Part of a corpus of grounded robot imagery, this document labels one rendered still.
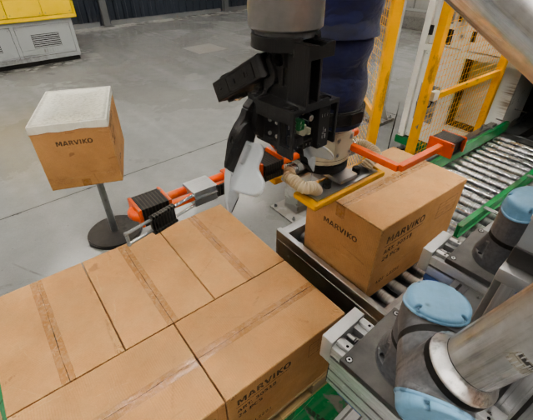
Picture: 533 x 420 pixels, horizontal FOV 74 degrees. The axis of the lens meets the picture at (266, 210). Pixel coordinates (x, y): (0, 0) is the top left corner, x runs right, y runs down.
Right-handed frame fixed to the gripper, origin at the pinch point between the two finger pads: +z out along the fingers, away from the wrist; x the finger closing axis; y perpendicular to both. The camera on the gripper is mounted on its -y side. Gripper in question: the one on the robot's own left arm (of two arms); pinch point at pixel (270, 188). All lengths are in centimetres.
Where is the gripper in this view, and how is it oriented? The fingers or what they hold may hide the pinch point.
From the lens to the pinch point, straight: 49.0
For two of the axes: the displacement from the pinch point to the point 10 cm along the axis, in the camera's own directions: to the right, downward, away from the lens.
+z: 0.0, 8.0, 6.0
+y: 6.6, 4.5, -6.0
